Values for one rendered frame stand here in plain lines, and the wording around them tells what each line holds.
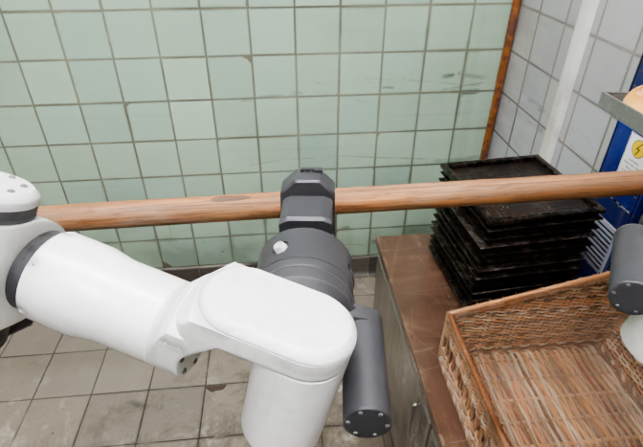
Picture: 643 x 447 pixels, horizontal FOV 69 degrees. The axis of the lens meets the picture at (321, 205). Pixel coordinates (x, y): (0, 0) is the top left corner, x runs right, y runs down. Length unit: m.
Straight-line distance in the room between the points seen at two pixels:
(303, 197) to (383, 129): 1.41
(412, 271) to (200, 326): 1.11
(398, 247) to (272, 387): 1.17
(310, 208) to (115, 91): 1.45
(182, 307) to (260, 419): 0.10
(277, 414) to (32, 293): 0.19
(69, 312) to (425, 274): 1.12
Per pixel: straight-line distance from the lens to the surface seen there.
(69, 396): 2.01
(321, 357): 0.31
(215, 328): 0.31
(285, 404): 0.34
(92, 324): 0.38
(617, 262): 0.49
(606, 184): 0.64
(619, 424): 1.21
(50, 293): 0.39
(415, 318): 1.26
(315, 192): 0.47
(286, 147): 1.85
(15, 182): 0.42
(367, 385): 0.35
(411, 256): 1.45
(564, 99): 1.55
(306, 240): 0.41
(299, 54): 1.72
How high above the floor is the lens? 1.48
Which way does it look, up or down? 33 degrees down
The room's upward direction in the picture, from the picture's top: straight up
